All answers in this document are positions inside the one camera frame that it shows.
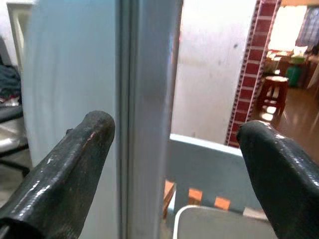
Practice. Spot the green container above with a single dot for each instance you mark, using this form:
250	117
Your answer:
293	76

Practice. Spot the checkered hanging cloth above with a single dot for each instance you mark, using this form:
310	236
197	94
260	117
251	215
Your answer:
309	25

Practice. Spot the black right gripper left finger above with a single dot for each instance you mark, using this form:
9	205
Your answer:
62	179

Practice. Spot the cluttered wooden table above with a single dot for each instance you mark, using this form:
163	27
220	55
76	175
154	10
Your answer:
281	58

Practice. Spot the red brick pillar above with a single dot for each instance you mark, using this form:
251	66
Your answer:
251	74

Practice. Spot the red plastic stool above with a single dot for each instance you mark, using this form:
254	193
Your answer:
272	92

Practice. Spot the white door frame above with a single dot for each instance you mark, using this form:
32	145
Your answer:
17	30

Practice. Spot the light blue plastic chair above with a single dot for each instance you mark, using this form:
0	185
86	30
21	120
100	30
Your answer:
207	164

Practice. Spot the white fridge door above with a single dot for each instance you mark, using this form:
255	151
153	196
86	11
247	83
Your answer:
152	74

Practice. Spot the dark clothes pile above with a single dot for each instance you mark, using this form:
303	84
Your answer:
10	82

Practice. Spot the white fridge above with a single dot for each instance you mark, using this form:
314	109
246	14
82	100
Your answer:
72	62

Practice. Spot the white plastic tray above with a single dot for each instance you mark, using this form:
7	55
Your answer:
219	224

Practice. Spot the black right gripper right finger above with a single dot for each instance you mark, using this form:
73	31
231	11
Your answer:
281	179

